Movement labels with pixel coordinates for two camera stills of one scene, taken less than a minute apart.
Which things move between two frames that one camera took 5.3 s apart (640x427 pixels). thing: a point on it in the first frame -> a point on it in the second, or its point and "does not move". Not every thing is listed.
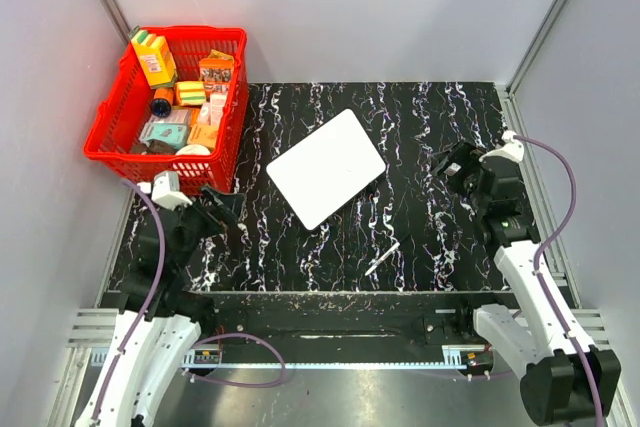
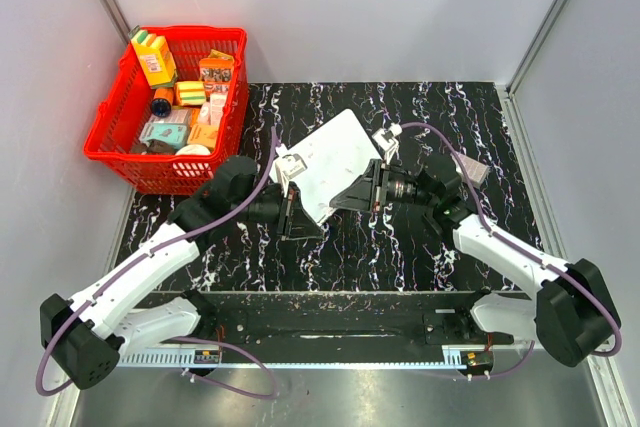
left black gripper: [221, 214] -> [298, 222]
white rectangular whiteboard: [324, 170] does not move
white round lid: [193, 149] does not move
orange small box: [204, 135] does not move
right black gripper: [465, 155] -> [365, 192]
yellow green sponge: [191, 93] does not move
